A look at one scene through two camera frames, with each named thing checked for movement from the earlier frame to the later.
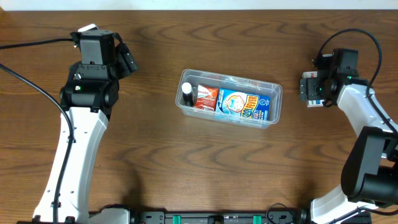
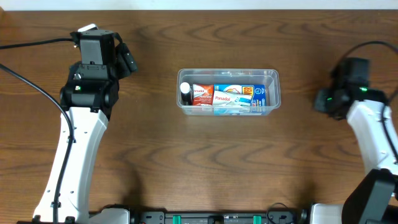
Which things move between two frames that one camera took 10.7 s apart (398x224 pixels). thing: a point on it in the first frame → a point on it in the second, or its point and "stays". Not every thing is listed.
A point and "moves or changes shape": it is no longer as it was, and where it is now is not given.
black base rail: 220,216 stays
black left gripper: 126,59 stays
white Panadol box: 313,103 → 227,98
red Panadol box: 206,98 moves or changes shape
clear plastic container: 236,100 moves or changes shape
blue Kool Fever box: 241,104 moves or changes shape
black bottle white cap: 188,96 stays
